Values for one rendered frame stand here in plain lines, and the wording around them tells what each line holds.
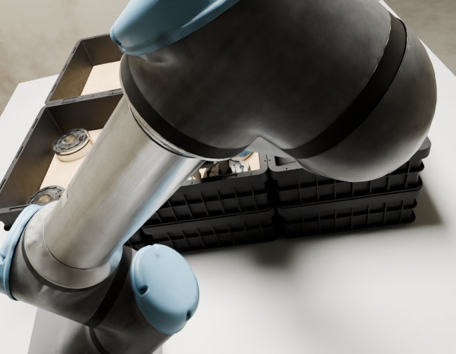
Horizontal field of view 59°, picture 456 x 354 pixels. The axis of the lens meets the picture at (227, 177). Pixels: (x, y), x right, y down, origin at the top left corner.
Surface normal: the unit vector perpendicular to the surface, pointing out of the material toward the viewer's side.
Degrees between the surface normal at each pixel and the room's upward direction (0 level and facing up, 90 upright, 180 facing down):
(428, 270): 0
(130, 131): 64
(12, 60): 90
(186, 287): 54
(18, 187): 90
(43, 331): 47
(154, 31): 94
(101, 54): 90
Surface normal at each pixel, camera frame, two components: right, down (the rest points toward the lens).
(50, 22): 0.08, 0.69
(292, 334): -0.19, -0.69
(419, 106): 0.59, 0.22
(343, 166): -0.10, 0.91
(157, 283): 0.68, -0.58
